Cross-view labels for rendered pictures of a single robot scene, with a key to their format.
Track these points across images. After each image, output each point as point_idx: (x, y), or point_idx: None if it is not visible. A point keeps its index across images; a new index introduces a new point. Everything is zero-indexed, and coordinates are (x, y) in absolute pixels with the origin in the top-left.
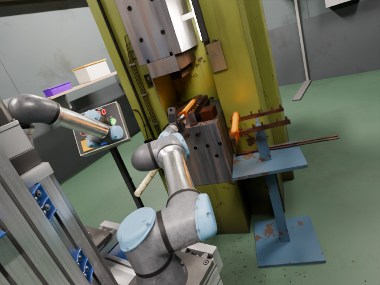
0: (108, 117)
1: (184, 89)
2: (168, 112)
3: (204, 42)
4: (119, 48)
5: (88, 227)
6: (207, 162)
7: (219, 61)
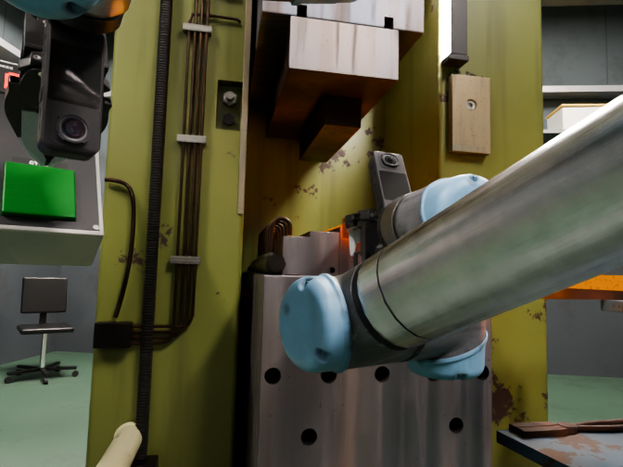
0: (105, 38)
1: (262, 218)
2: (379, 165)
3: (444, 68)
4: None
5: None
6: (413, 449)
7: (475, 127)
